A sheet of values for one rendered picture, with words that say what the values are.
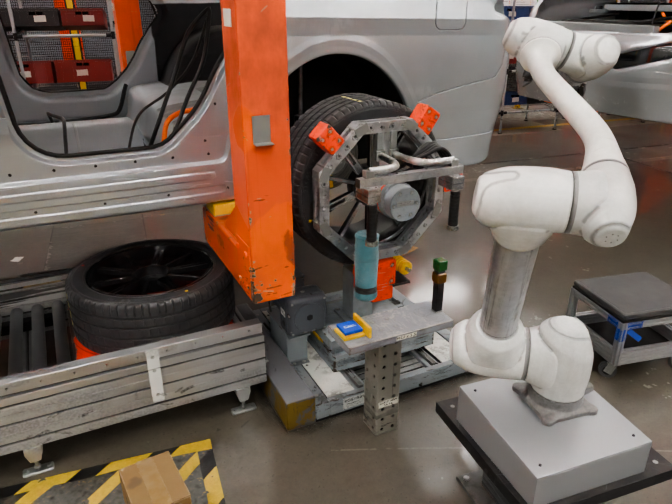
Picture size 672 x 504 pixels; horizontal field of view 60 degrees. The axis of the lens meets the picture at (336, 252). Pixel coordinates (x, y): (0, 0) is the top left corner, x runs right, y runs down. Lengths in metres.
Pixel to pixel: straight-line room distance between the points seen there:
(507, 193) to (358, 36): 1.50
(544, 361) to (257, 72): 1.19
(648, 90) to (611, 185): 3.16
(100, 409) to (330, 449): 0.83
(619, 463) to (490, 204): 0.89
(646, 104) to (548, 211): 3.26
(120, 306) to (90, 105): 2.07
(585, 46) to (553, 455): 1.07
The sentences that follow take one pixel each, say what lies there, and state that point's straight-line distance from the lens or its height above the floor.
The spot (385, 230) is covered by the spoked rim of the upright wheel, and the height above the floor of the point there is 0.63.
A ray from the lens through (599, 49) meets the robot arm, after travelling 1.69.
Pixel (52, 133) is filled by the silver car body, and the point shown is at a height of 0.93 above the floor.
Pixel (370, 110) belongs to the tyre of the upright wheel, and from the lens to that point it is 2.20.
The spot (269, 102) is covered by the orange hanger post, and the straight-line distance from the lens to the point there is 1.91.
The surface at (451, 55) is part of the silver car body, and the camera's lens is 2.88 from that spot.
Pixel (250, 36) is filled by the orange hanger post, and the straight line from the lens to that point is 1.87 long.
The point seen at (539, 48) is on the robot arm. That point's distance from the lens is 1.65.
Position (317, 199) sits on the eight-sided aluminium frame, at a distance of 2.10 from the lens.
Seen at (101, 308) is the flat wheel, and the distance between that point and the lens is 2.30.
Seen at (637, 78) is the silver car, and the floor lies 1.04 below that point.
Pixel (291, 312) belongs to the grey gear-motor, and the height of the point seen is 0.35.
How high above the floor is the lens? 1.52
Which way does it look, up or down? 24 degrees down
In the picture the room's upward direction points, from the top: straight up
